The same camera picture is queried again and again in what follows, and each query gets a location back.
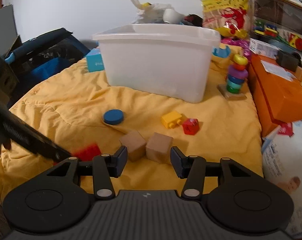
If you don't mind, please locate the red wedge block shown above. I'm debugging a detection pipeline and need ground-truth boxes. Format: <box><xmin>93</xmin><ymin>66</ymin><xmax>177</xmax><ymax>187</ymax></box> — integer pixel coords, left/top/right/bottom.
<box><xmin>72</xmin><ymin>143</ymin><xmax>102</xmax><ymax>161</ymax></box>

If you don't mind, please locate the left wooden cube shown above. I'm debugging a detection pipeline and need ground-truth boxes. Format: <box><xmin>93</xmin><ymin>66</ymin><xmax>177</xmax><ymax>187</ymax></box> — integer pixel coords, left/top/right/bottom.
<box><xmin>120</xmin><ymin>131</ymin><xmax>147</xmax><ymax>162</ymax></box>

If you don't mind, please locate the wooden cube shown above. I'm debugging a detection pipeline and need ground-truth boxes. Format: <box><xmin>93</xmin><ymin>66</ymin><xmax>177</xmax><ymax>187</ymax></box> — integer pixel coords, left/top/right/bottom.
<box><xmin>146</xmin><ymin>133</ymin><xmax>173</xmax><ymax>164</ymax></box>
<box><xmin>120</xmin><ymin>131</ymin><xmax>147</xmax><ymax>162</ymax></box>

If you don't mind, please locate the right wooden cube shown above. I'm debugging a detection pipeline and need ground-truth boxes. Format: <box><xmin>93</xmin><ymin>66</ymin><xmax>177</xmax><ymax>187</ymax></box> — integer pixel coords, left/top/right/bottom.
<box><xmin>146</xmin><ymin>133</ymin><xmax>173</xmax><ymax>164</ymax></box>

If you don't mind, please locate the blue black fabric bag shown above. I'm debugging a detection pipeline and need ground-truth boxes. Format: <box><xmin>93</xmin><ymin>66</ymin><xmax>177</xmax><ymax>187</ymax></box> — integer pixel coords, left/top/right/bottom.
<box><xmin>5</xmin><ymin>28</ymin><xmax>90</xmax><ymax>103</ymax></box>

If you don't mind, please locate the red small block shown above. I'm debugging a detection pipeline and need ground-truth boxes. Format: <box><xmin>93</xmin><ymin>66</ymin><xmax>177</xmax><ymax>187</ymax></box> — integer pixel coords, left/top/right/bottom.
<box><xmin>182</xmin><ymin>118</ymin><xmax>200</xmax><ymax>135</ymax></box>

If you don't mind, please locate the grey panel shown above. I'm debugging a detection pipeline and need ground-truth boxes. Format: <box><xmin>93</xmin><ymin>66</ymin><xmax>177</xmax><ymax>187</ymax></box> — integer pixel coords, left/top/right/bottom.
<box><xmin>0</xmin><ymin>5</ymin><xmax>18</xmax><ymax>55</ymax></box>

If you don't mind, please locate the blue round disc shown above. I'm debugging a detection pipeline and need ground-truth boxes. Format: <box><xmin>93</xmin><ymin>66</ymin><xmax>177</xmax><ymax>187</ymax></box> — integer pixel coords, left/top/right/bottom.
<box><xmin>103</xmin><ymin>109</ymin><xmax>124</xmax><ymax>125</ymax></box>

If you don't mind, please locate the yellow duplo brick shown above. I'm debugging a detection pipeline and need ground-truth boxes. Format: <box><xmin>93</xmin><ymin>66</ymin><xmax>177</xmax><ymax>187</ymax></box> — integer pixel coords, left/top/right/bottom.
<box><xmin>161</xmin><ymin>111</ymin><xmax>183</xmax><ymax>129</ymax></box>

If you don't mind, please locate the yellow quilted blanket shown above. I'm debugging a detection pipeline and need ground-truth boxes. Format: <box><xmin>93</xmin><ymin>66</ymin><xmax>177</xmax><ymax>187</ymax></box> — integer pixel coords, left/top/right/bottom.
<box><xmin>0</xmin><ymin>43</ymin><xmax>265</xmax><ymax>203</ymax></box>

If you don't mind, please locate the light blue small box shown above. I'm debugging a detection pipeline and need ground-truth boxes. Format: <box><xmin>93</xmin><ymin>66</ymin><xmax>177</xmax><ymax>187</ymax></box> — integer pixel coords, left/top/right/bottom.
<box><xmin>85</xmin><ymin>48</ymin><xmax>104</xmax><ymax>72</ymax></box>

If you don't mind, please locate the baby wipes pack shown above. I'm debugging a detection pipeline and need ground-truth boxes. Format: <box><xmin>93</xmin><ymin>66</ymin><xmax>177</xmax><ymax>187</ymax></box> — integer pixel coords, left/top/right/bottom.
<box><xmin>261</xmin><ymin>120</ymin><xmax>302</xmax><ymax>239</ymax></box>

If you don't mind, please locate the white plastic storage bin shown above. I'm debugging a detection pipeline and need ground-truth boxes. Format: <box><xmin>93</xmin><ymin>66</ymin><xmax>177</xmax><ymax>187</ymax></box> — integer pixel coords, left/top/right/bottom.
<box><xmin>93</xmin><ymin>24</ymin><xmax>221</xmax><ymax>103</ymax></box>

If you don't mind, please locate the orange cardboard box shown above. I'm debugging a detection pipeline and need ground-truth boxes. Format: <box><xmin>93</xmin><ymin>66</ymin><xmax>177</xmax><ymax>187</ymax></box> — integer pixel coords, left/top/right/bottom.
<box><xmin>248</xmin><ymin>54</ymin><xmax>302</xmax><ymax>137</ymax></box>

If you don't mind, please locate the yellow red snack bag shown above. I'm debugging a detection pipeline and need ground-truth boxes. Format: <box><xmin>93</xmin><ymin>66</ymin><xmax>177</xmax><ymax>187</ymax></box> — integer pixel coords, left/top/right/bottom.
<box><xmin>200</xmin><ymin>0</ymin><xmax>251</xmax><ymax>39</ymax></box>

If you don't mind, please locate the white plastic bag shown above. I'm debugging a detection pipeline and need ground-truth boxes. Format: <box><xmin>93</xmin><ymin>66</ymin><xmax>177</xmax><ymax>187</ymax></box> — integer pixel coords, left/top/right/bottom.
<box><xmin>130</xmin><ymin>0</ymin><xmax>185</xmax><ymax>24</ymax></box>

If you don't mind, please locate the clear toy bricks container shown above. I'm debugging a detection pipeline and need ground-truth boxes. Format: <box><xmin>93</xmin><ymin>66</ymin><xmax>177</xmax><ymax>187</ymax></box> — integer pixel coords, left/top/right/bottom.
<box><xmin>251</xmin><ymin>0</ymin><xmax>302</xmax><ymax>53</ymax></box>

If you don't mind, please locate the colourful ring stacker toy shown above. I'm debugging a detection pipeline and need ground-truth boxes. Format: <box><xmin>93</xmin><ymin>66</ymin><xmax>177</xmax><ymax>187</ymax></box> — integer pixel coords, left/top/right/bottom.
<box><xmin>217</xmin><ymin>53</ymin><xmax>249</xmax><ymax>101</ymax></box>

